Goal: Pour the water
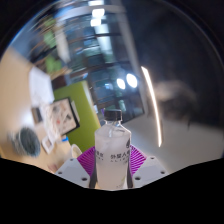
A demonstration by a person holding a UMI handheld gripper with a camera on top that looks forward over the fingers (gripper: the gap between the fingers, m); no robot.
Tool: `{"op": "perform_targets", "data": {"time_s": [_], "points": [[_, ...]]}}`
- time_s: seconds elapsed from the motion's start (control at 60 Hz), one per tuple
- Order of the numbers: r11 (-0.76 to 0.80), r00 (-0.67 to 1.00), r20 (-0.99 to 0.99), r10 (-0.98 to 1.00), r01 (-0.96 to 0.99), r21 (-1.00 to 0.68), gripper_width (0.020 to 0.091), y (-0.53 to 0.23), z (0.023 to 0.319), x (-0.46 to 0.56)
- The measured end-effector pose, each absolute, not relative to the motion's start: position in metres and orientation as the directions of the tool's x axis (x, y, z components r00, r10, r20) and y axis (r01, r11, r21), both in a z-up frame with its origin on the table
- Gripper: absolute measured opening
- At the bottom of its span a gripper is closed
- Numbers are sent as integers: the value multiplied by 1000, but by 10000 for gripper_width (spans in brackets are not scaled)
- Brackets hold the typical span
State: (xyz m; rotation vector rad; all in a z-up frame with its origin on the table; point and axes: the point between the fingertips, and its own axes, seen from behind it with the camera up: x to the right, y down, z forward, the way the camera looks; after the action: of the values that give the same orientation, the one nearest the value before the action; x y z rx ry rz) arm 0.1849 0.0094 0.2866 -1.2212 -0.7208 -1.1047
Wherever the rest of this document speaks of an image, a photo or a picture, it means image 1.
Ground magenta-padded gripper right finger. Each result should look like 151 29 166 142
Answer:
128 143 168 188

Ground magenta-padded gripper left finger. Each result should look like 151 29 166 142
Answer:
54 145 98 188

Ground clear water bottle black cap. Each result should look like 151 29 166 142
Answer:
94 109 132 191

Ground green white speckled mug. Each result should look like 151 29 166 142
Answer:
9 126 42 158

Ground sticker-covered black laptop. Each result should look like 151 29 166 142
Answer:
46 97 81 137

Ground green upholstered bench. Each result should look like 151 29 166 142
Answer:
53 80 102 154

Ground long curved linear ceiling light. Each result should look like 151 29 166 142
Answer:
140 65 163 148

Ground small black box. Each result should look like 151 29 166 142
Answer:
31 106 44 124

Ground white paper sheets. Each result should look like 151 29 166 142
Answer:
28 65 55 108

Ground round pendant ceiling lamps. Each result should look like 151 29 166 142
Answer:
89 8 139 90

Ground wooden chairs green seats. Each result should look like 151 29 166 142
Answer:
29 16 73 76

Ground dark framed window wall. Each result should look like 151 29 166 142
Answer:
56 3 144 124

